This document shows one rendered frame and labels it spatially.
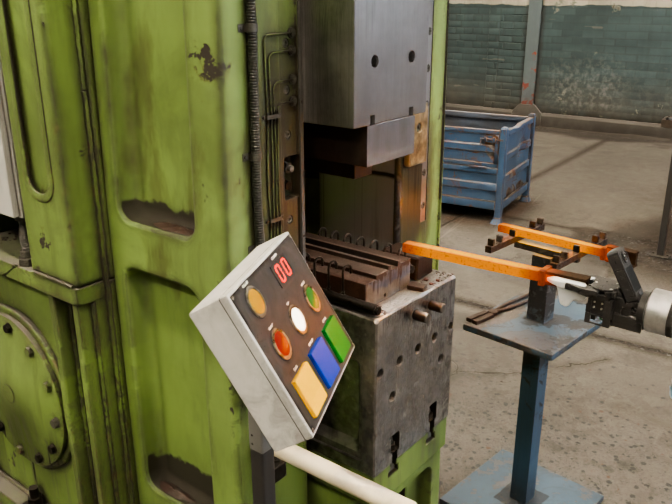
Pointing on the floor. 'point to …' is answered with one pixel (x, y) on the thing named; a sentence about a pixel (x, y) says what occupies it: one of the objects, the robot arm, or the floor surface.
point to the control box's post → (261, 465)
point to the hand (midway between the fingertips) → (554, 275)
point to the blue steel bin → (487, 160)
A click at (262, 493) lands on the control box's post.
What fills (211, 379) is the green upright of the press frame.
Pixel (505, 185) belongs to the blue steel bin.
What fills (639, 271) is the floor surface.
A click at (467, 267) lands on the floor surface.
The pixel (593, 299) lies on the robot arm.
